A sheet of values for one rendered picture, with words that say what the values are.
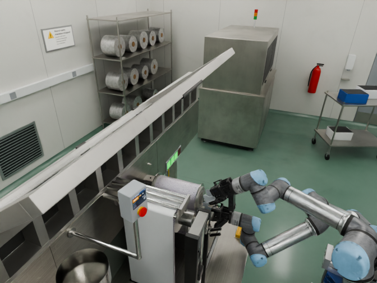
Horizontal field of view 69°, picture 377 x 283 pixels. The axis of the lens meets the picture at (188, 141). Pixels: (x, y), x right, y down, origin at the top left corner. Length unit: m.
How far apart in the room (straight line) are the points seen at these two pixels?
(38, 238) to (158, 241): 0.47
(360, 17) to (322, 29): 0.57
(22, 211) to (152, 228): 0.84
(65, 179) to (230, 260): 1.35
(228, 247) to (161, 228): 0.63
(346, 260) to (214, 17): 5.16
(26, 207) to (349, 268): 1.04
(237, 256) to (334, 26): 4.62
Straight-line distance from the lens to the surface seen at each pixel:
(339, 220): 1.31
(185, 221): 1.21
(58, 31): 4.24
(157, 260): 1.36
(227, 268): 1.64
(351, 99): 4.34
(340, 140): 4.71
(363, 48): 5.73
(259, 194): 1.28
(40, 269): 1.12
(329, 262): 2.04
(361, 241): 1.21
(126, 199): 0.80
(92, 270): 0.99
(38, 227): 1.04
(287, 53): 5.67
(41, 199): 0.40
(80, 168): 0.44
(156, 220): 1.17
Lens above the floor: 2.21
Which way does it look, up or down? 29 degrees down
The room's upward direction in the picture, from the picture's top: 1 degrees clockwise
